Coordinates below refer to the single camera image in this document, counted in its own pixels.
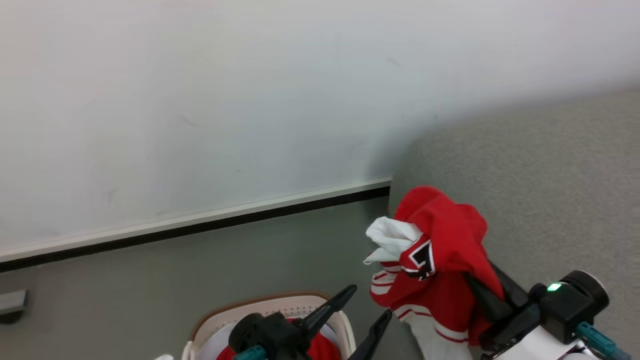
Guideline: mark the red garment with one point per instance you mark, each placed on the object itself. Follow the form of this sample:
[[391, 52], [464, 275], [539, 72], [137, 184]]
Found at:
[[325, 350]]

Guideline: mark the red and white jersey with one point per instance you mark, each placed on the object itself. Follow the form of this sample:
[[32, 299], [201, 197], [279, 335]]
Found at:
[[445, 235]]

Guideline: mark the grey metal foot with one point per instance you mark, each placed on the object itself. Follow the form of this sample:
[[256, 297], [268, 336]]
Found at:
[[12, 304]]

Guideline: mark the white and black baseboard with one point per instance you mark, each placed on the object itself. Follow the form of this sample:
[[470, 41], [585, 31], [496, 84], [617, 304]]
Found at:
[[200, 223]]

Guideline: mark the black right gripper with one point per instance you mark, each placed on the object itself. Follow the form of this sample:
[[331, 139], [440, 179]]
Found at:
[[565, 305]]

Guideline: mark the grey fabric sofa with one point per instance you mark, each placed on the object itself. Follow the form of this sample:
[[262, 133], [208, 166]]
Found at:
[[540, 190]]

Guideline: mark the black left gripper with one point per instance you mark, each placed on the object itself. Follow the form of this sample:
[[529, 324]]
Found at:
[[270, 332]]

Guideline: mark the white basket with brown rim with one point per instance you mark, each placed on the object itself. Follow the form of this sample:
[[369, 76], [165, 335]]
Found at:
[[280, 304]]

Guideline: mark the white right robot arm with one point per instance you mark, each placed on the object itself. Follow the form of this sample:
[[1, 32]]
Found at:
[[540, 347]]

